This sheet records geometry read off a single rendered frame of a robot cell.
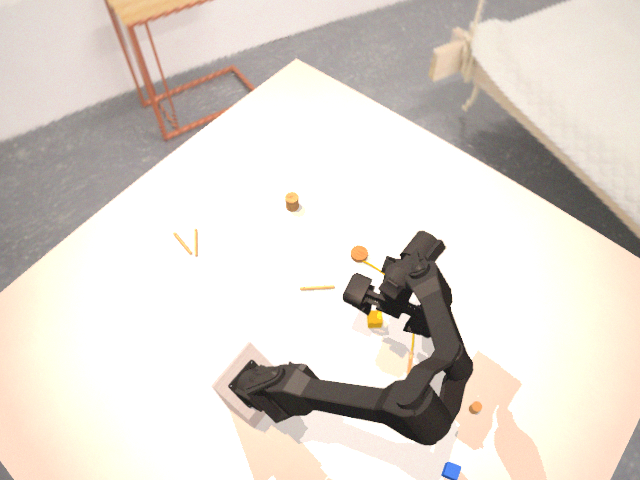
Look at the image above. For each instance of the round orange wooden disc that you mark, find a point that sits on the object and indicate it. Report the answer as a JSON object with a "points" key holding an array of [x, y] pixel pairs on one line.
{"points": [[359, 253]]}

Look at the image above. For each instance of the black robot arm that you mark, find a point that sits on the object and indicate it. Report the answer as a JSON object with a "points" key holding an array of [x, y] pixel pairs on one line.
{"points": [[410, 406]]}

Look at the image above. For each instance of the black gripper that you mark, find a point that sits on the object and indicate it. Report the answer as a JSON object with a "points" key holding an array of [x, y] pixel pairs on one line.
{"points": [[360, 294]]}

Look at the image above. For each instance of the small orange cylinder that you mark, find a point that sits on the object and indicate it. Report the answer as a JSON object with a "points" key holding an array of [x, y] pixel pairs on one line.
{"points": [[292, 203]]}

